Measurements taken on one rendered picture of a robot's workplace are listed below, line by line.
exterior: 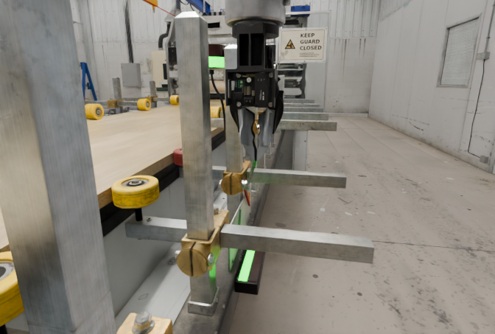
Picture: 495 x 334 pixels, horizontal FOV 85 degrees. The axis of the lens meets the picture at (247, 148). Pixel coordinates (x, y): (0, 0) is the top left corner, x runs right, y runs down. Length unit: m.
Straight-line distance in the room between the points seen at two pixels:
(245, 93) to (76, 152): 0.27
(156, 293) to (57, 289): 0.52
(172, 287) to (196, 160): 0.40
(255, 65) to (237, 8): 0.08
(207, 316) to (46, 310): 0.35
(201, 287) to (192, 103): 0.30
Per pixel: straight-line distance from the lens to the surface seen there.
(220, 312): 0.55
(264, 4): 0.41
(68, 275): 0.21
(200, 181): 0.42
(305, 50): 2.91
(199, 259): 0.45
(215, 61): 0.63
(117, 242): 0.64
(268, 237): 0.48
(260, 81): 0.39
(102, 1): 11.72
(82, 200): 0.20
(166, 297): 0.71
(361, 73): 9.53
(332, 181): 0.70
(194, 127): 0.40
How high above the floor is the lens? 1.08
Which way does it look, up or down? 14 degrees down
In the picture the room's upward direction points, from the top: straight up
